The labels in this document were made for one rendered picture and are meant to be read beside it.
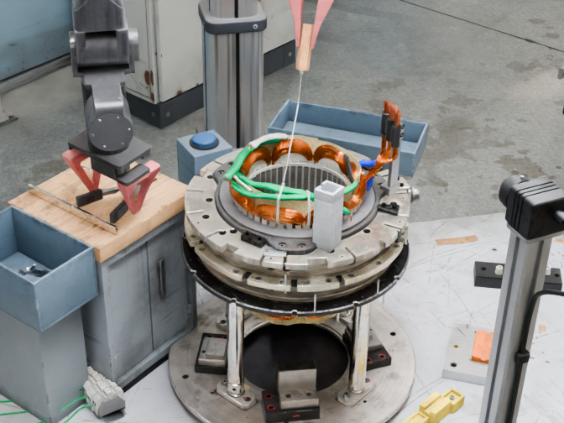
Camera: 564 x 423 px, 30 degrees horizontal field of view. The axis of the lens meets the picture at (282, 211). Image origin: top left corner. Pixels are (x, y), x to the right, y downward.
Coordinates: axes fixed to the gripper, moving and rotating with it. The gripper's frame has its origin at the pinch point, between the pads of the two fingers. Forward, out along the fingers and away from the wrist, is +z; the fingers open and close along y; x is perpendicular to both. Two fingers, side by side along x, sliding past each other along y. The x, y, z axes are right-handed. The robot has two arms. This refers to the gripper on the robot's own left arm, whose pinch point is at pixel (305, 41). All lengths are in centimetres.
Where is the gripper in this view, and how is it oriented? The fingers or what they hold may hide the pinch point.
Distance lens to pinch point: 138.4
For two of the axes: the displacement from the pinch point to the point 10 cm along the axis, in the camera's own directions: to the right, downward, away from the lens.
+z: -1.2, 9.7, 2.3
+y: 9.9, 1.3, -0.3
